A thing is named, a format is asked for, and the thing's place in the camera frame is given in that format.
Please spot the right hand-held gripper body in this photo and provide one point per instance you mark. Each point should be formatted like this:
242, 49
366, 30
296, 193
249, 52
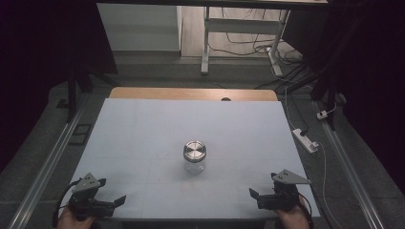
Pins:
286, 194

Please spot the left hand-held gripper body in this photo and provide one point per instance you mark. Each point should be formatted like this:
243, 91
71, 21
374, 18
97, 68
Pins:
85, 196

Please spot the person's right hand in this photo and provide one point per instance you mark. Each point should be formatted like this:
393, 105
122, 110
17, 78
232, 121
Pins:
292, 219

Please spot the person's left hand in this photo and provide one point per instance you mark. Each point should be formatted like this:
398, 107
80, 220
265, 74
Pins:
71, 221

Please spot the white power strip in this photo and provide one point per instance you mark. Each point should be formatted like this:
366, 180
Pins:
305, 140

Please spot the white table cover sheet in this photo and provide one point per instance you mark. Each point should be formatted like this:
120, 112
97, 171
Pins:
153, 136

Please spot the small white adapter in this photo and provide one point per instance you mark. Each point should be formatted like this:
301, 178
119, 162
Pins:
322, 114

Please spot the black metal stand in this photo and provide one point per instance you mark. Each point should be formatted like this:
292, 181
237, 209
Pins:
331, 86
72, 92

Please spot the wooden table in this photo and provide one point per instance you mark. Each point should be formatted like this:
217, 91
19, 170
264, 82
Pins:
178, 94

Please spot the grey cabinet panel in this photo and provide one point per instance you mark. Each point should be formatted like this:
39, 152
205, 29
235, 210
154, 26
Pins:
140, 28

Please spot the aluminium floor rail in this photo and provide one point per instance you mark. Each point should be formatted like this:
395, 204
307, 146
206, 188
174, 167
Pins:
47, 165
350, 165

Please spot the black rectangular floor frame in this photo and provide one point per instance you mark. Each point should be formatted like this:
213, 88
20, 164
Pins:
81, 134

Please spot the white desk frame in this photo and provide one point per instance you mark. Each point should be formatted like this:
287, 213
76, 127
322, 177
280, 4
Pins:
242, 26

